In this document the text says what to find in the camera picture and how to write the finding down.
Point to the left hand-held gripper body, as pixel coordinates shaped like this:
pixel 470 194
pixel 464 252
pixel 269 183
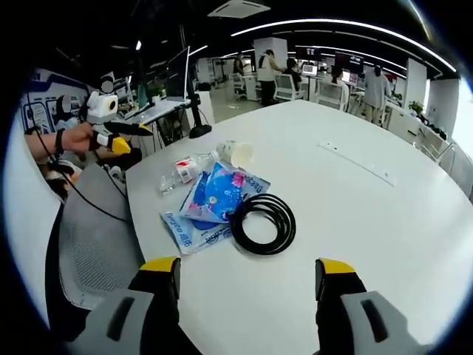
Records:
pixel 100 109

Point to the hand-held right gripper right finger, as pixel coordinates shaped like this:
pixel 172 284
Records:
pixel 354 310

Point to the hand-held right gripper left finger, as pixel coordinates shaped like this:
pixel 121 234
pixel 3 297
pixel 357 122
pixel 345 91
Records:
pixel 148 307

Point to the clear plastic bottle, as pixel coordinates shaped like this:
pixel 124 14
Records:
pixel 184 171

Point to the white paper cup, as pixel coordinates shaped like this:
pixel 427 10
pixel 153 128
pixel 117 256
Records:
pixel 236 151

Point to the blue printed plastic bag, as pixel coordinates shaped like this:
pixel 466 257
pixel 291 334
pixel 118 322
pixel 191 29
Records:
pixel 210 207

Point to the person's left hand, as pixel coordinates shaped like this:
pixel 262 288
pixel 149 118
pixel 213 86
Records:
pixel 75 138

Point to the white side desk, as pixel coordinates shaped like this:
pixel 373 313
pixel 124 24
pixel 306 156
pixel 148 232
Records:
pixel 159 109

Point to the black wristband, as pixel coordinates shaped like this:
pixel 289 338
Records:
pixel 59 141

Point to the computer monitor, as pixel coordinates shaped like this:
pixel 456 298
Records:
pixel 177 75

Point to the grey mesh office chair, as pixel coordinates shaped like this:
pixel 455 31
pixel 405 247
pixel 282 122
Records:
pixel 92 236

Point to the white table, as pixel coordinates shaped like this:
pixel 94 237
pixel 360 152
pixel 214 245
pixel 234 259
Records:
pixel 295 229

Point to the white office chair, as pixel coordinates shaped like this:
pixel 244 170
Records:
pixel 284 87
pixel 329 94

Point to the ceiling air conditioner vent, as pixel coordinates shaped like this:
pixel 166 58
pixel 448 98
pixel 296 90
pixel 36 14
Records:
pixel 239 8

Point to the green potted plant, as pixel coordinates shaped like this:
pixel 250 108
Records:
pixel 417 108

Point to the wall poster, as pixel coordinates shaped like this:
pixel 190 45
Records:
pixel 48 103

